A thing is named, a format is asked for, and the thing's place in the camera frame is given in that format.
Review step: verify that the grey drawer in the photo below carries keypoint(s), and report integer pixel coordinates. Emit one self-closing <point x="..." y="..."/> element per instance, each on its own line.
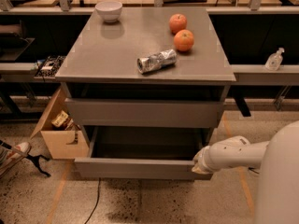
<point x="143" y="153"/>
<point x="146" y="113"/>

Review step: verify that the clear sanitizer bottle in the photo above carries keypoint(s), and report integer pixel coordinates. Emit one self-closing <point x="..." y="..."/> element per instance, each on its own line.
<point x="274" y="60"/>

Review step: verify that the orange fruit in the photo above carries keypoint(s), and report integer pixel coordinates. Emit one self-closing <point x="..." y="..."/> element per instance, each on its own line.
<point x="177" y="22"/>
<point x="183" y="40"/>

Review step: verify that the crushed silver can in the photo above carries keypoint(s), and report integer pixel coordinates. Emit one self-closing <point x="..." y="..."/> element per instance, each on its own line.
<point x="156" y="61"/>

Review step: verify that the rear orange fruit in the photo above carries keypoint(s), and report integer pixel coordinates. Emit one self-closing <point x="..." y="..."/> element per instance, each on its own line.
<point x="177" y="22"/>

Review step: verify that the grey top drawer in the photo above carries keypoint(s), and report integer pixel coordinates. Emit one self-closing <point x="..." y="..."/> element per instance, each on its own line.
<point x="146" y="113"/>

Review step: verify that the patterned notebook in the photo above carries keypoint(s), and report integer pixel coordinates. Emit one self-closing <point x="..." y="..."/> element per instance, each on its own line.
<point x="49" y="66"/>

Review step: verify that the front orange fruit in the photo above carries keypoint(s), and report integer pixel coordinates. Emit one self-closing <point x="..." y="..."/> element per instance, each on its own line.
<point x="183" y="40"/>

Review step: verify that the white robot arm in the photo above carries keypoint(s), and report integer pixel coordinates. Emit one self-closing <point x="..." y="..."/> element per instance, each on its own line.
<point x="277" y="200"/>

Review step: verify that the snack package in box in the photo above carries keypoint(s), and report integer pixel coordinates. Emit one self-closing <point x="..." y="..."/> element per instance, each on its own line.
<point x="60" y="120"/>

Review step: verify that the grey drawer cabinet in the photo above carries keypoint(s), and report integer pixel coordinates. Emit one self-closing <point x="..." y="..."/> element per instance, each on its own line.
<point x="103" y="61"/>

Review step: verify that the white bowl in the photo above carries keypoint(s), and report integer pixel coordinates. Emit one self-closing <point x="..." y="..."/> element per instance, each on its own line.
<point x="109" y="11"/>

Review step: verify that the wooden box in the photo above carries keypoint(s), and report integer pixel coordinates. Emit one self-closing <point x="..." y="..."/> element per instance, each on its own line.
<point x="62" y="143"/>

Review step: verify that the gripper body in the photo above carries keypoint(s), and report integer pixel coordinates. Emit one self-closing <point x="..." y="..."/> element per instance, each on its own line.
<point x="206" y="161"/>

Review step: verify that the white sneaker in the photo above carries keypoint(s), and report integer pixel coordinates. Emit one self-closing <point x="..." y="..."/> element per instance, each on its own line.
<point x="8" y="158"/>

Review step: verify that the black tripod leg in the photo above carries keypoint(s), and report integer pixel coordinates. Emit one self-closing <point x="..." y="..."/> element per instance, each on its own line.
<point x="33" y="159"/>

